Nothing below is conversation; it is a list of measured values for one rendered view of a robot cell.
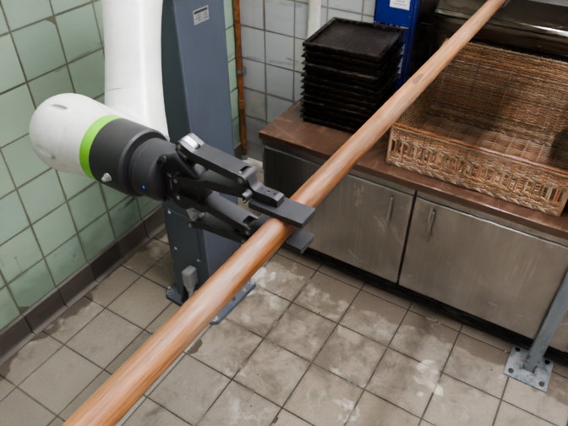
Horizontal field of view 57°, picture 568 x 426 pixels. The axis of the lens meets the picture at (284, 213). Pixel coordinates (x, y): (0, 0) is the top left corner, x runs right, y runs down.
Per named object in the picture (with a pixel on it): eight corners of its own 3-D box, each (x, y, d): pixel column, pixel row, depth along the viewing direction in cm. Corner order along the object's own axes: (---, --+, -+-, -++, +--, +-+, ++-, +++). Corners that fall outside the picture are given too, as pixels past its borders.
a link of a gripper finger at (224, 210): (174, 190, 64) (174, 199, 65) (248, 235, 61) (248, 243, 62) (194, 174, 67) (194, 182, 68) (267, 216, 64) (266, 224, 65)
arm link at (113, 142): (92, 200, 70) (75, 140, 64) (154, 158, 77) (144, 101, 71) (126, 216, 67) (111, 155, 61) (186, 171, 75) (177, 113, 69)
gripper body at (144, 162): (164, 123, 68) (221, 144, 64) (172, 177, 73) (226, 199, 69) (121, 150, 63) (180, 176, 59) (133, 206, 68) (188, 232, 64)
